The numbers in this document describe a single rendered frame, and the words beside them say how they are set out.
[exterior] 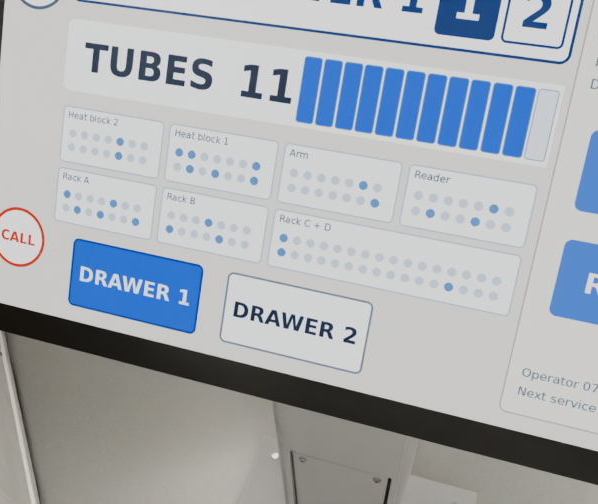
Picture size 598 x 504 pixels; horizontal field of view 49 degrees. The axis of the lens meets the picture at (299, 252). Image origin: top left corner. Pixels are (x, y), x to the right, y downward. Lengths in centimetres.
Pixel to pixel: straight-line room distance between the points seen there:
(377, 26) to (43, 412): 137
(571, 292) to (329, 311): 14
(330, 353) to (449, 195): 12
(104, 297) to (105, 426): 112
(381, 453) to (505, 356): 34
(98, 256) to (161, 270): 5
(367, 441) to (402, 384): 30
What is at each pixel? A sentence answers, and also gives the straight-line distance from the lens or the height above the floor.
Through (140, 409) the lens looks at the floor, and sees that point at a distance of 156.
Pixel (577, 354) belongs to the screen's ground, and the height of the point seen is 102.
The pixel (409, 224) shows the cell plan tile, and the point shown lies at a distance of 38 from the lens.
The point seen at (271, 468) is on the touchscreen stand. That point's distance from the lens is 141.
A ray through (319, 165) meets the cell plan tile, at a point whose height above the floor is 108.
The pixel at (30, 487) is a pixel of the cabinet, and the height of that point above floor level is 9.
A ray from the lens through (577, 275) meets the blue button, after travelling 39.
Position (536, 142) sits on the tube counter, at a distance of 38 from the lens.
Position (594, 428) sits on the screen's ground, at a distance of 42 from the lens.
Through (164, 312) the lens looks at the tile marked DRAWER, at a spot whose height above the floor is 99.
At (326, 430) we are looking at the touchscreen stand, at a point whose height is 70.
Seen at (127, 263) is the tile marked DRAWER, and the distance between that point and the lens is 44.
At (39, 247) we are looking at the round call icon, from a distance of 47.
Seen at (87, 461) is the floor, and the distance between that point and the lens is 154.
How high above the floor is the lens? 134
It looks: 49 degrees down
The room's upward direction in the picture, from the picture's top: 3 degrees counter-clockwise
